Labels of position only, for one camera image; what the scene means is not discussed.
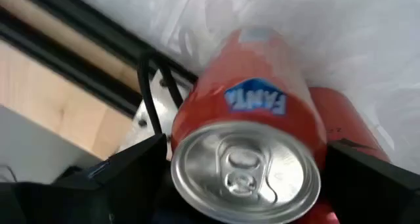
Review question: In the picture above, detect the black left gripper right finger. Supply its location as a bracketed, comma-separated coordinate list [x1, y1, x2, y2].
[322, 138, 420, 224]

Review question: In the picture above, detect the orange-red Fanta soda can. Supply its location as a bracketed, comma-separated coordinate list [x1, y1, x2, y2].
[169, 26, 328, 224]

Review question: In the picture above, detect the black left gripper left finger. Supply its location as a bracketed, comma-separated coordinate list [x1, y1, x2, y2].
[0, 133, 198, 224]

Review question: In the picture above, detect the red soda can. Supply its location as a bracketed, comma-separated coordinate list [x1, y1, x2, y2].
[295, 87, 392, 224]

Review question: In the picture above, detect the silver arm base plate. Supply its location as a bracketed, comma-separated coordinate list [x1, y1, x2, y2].
[119, 69, 194, 159]

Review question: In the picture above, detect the black aluminium table frame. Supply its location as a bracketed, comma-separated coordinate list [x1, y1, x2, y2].
[0, 0, 200, 120]

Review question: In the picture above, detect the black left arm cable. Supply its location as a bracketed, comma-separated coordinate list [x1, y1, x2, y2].
[136, 49, 163, 135]

